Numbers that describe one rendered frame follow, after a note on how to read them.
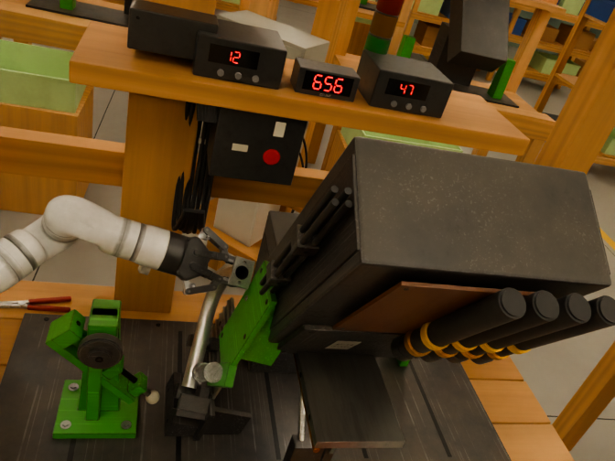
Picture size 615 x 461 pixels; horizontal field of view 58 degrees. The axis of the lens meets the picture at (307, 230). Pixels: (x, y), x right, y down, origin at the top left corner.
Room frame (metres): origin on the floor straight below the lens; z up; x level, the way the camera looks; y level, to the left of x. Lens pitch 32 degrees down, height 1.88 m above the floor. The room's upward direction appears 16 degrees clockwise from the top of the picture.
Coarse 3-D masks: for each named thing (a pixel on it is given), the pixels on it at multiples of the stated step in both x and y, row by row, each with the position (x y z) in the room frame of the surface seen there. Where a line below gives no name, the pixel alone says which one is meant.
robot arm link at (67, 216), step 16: (48, 208) 0.71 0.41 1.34; (64, 208) 0.72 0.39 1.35; (80, 208) 0.73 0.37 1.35; (96, 208) 0.76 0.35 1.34; (48, 224) 0.70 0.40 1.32; (64, 224) 0.70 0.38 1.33; (80, 224) 0.72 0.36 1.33; (96, 224) 0.73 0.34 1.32; (112, 224) 0.75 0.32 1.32; (128, 224) 0.77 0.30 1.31; (96, 240) 0.72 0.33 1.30; (112, 240) 0.74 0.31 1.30; (128, 240) 0.75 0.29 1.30; (128, 256) 0.75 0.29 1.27
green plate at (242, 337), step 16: (256, 288) 0.80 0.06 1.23; (240, 304) 0.82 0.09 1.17; (256, 304) 0.77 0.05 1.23; (272, 304) 0.73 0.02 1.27; (240, 320) 0.78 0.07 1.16; (256, 320) 0.73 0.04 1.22; (224, 336) 0.80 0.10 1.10; (240, 336) 0.75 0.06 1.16; (256, 336) 0.74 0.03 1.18; (224, 352) 0.76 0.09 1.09; (240, 352) 0.72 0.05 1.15; (256, 352) 0.74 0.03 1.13; (272, 352) 0.75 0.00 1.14
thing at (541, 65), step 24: (432, 0) 8.23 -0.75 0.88; (576, 0) 8.81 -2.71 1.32; (408, 24) 8.12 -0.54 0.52; (432, 24) 8.50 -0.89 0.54; (528, 24) 8.92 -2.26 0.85; (600, 24) 8.92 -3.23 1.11; (552, 48) 8.71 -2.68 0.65; (576, 48) 8.95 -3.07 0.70; (528, 72) 8.70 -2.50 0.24; (576, 72) 8.99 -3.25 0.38
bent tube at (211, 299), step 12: (240, 264) 0.83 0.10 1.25; (252, 264) 0.85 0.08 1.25; (228, 276) 0.84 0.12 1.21; (240, 276) 0.86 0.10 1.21; (204, 300) 0.87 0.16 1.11; (216, 300) 0.87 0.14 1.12; (204, 312) 0.85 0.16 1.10; (204, 324) 0.83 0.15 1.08; (204, 336) 0.81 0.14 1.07; (192, 348) 0.79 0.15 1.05; (204, 348) 0.80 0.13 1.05; (192, 360) 0.77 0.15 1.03; (192, 384) 0.74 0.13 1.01
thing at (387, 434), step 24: (312, 360) 0.77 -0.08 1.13; (336, 360) 0.79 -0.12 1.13; (360, 360) 0.81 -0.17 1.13; (312, 384) 0.71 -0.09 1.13; (336, 384) 0.73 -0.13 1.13; (360, 384) 0.74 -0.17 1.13; (384, 384) 0.76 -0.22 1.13; (312, 408) 0.66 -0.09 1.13; (336, 408) 0.67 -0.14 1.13; (360, 408) 0.69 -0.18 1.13; (384, 408) 0.70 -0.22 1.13; (312, 432) 0.62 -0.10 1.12; (336, 432) 0.62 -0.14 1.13; (360, 432) 0.64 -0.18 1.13; (384, 432) 0.65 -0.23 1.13
